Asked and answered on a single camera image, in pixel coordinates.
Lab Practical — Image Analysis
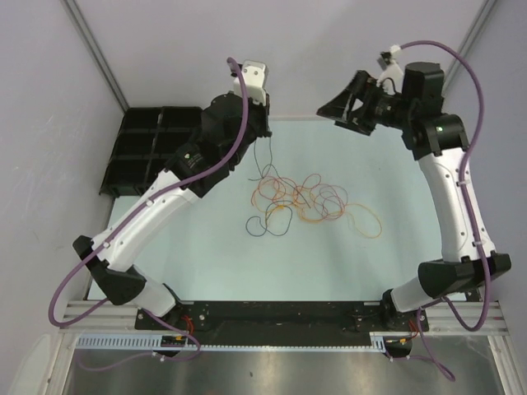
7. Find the black compartment tray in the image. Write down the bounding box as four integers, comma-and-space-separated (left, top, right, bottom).
100, 106, 202, 198

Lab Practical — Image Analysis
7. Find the aluminium frame rail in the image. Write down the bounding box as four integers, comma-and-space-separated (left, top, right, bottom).
63, 300, 509, 336

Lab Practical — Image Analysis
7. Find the orange thin cable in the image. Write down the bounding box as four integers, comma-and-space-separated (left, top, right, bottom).
250, 172, 347, 225

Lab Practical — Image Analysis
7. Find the white slotted cable duct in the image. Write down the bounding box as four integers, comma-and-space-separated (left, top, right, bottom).
76, 334, 385, 353

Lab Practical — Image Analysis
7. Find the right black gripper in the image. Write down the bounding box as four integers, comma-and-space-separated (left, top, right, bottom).
317, 70, 415, 137

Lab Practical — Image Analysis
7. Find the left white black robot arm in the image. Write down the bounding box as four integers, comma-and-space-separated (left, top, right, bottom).
73, 92, 272, 329

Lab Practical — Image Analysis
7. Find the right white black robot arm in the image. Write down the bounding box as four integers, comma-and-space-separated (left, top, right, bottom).
317, 62, 511, 330

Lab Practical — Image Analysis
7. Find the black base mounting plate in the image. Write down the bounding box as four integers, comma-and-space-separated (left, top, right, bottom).
161, 301, 429, 347

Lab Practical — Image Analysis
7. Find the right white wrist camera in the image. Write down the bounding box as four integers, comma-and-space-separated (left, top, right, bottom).
377, 44, 403, 85

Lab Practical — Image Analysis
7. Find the brown thin cable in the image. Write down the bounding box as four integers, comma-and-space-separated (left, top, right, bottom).
246, 137, 314, 209

